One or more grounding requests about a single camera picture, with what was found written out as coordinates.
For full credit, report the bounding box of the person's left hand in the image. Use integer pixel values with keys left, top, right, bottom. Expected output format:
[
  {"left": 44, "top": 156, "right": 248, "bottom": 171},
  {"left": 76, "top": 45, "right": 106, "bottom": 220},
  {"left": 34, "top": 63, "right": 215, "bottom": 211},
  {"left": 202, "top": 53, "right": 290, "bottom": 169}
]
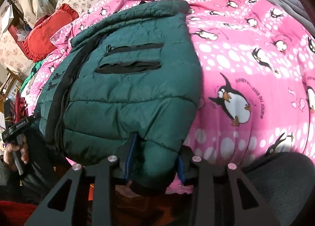
[{"left": 3, "top": 135, "right": 29, "bottom": 171}]

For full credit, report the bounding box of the dark green puffer jacket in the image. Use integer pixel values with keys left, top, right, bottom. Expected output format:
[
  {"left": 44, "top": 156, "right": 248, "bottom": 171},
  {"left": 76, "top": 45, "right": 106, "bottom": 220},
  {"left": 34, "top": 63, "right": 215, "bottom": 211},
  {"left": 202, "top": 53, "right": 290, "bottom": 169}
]
[{"left": 35, "top": 0, "right": 202, "bottom": 193}]

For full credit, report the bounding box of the red ruffled pillow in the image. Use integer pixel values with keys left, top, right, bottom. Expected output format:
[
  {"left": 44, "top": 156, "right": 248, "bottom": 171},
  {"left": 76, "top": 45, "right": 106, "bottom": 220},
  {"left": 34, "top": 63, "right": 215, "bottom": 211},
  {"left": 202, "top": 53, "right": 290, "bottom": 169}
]
[{"left": 23, "top": 3, "right": 79, "bottom": 63}]

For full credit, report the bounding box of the pink penguin blanket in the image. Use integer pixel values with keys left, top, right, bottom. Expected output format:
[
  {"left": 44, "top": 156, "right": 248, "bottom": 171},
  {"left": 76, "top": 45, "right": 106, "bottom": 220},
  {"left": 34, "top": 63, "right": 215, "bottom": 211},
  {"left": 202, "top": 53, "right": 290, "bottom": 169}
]
[{"left": 28, "top": 0, "right": 314, "bottom": 193}]

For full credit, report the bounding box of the bright green garment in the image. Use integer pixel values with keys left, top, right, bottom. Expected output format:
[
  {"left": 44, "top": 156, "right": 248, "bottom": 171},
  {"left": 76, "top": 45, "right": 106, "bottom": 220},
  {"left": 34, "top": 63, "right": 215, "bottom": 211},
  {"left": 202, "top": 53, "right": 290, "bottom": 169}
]
[{"left": 20, "top": 60, "right": 44, "bottom": 93}]

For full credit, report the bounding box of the left beige curtain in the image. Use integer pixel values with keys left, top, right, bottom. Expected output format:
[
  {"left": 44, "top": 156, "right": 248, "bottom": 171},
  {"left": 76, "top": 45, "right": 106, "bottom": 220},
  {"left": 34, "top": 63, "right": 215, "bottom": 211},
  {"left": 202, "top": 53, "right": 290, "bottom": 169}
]
[{"left": 12, "top": 0, "right": 55, "bottom": 28}]

